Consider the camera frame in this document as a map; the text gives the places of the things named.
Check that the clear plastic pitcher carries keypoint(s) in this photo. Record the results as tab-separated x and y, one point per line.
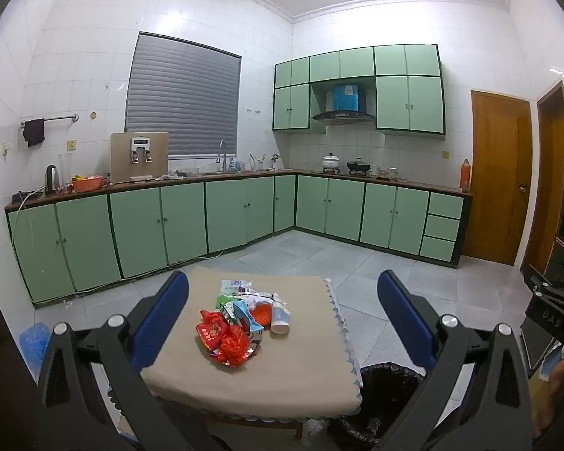
65	169

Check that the white plastic bottle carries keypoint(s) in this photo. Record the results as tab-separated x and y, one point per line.
280	319

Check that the white cloth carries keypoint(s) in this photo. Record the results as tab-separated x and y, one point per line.
171	176

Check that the red printed packet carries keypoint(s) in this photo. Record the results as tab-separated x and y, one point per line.
211	329

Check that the black towel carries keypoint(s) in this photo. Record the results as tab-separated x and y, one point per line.
34	132

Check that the grey window blind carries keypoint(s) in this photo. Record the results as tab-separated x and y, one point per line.
183	98

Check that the orange bottle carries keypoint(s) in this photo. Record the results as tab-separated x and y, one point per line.
465	176

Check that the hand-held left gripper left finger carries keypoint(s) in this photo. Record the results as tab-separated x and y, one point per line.
162	319

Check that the wooden door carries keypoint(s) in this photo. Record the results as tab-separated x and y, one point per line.
552	174
496	174

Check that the black range hood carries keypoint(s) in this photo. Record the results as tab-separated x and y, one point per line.
343	116

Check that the white cooking pot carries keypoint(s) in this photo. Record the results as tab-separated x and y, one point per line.
331	161

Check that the glass jar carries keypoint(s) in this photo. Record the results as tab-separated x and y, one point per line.
393	174

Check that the black lined bin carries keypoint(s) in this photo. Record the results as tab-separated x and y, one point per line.
385	385

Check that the silver wrapper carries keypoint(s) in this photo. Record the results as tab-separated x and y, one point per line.
258	297

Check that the white scalloped table cover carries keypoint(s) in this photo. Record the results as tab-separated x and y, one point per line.
340	319

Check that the metal faucet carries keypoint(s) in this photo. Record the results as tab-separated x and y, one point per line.
223	150

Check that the silver foil piece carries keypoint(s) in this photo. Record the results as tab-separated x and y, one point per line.
256	339

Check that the wooden table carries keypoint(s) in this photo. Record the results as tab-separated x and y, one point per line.
263	426

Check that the metal towel rail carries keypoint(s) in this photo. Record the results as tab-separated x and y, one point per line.
58	118

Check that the green base cabinet run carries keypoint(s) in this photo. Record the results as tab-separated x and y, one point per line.
136	230
380	213

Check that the white utensil holder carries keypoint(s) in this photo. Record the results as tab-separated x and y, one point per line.
257	164

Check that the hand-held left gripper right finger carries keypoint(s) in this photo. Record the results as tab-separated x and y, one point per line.
404	314

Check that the boxed water dispenser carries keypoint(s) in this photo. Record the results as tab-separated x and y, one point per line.
122	159

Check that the red plastic bag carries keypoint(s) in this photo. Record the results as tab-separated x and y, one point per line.
232	347

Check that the black wok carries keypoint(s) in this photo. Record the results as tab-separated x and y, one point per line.
358	166

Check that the black power strip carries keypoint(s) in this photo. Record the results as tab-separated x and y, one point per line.
23	195

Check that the blue plastic bag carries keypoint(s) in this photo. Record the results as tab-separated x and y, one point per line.
34	347

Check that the steel electric kettle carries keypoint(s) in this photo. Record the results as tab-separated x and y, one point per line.
51	179

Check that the orange plastic basin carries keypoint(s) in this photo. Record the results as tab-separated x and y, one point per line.
87	184

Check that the orange foam net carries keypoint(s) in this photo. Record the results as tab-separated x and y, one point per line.
263	315

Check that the blue wrapped hood chimney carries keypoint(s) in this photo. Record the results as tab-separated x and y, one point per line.
350	97

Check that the beige tablecloth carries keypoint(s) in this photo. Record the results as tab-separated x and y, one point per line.
301	371

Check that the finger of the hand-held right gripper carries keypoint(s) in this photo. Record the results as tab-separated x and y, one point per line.
545	287

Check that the green wall cabinets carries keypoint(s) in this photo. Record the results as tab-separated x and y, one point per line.
409	103

